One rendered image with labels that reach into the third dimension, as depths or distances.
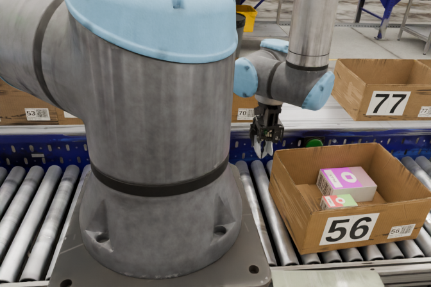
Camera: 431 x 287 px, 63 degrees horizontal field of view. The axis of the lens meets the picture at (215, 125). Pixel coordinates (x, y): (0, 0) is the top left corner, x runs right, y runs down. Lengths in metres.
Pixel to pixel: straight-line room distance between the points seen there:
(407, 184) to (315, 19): 0.73
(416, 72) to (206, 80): 1.67
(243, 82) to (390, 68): 1.16
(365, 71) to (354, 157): 0.58
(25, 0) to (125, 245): 0.27
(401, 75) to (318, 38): 1.22
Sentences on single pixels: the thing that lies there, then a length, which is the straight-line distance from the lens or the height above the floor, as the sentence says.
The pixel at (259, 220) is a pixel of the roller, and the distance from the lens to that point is 1.17.
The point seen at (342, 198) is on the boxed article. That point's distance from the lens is 1.25.
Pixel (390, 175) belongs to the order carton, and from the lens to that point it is 1.34.
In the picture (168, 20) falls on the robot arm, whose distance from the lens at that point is 0.27.
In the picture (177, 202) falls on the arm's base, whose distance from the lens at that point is 0.34.
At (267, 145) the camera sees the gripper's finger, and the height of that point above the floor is 0.98.
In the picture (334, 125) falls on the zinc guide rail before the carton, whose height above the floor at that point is 0.89.
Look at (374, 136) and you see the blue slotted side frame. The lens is 1.56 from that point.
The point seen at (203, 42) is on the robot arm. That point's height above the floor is 1.49.
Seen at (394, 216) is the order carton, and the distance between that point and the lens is 1.16.
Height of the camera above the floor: 1.58
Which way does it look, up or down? 31 degrees down
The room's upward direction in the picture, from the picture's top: 3 degrees clockwise
